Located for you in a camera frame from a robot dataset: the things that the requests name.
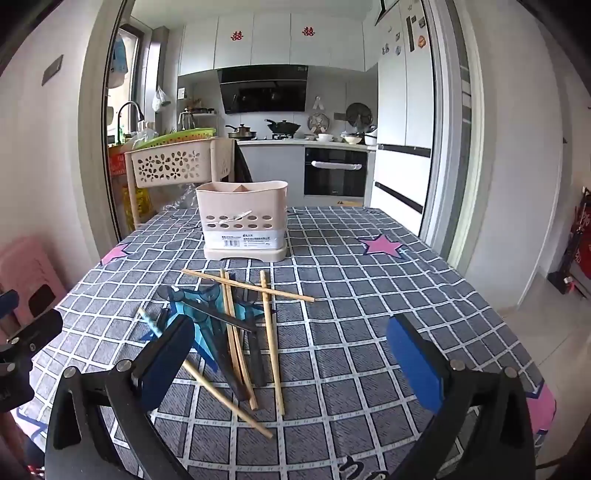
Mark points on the white upper cabinets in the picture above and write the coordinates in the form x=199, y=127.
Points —
x=277, y=41

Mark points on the red packet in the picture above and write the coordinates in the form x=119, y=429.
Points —
x=117, y=164

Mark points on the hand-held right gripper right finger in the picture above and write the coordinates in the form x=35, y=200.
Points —
x=415, y=364

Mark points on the steel kettle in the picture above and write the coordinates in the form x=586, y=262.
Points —
x=186, y=121

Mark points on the blue-ended wooden chopstick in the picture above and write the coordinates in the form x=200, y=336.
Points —
x=231, y=404

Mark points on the beige perforated basket cart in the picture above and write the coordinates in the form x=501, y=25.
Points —
x=175, y=164

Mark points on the white bowl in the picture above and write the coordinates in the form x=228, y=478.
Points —
x=325, y=137

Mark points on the black chopstick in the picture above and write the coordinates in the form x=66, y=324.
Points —
x=221, y=315
x=231, y=369
x=256, y=355

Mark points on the steel cooking pot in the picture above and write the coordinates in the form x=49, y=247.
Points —
x=242, y=132

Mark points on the yellow bag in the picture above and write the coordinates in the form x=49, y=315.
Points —
x=136, y=203

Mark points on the grey wall switch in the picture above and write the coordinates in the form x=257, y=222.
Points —
x=52, y=70

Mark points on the beige plastic utensil holder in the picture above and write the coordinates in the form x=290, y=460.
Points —
x=240, y=217

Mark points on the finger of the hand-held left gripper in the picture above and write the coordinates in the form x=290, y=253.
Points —
x=7, y=303
x=39, y=328

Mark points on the pink plastic stool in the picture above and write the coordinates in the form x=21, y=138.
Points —
x=27, y=277

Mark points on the dark round pan lid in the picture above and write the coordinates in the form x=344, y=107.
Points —
x=358, y=114

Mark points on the round metal strainer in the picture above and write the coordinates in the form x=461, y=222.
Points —
x=317, y=122

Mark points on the clear plastic bag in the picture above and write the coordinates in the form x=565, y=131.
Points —
x=182, y=198

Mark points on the hanging white plastic bag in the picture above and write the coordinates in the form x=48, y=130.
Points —
x=159, y=99

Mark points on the black wok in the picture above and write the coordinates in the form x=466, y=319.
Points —
x=282, y=125

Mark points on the white refrigerator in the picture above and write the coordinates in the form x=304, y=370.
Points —
x=401, y=115

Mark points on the grey checked star tablecloth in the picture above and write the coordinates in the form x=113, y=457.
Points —
x=351, y=295

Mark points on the utensils in holder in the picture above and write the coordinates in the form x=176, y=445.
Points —
x=334, y=173

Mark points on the black range hood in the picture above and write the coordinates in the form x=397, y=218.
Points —
x=263, y=90

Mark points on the green plastic tray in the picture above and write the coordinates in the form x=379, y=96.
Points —
x=180, y=136

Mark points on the red decoration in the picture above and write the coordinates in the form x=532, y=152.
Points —
x=577, y=244

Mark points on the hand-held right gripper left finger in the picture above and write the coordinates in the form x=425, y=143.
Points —
x=165, y=364

